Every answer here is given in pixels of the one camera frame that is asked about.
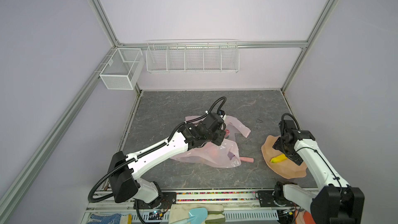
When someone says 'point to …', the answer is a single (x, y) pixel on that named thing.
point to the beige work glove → (180, 212)
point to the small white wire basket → (122, 70)
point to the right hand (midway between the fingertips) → (286, 151)
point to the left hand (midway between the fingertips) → (221, 134)
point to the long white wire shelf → (193, 56)
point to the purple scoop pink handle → (244, 159)
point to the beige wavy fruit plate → (287, 168)
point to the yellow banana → (281, 157)
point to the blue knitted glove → (112, 219)
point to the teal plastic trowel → (199, 216)
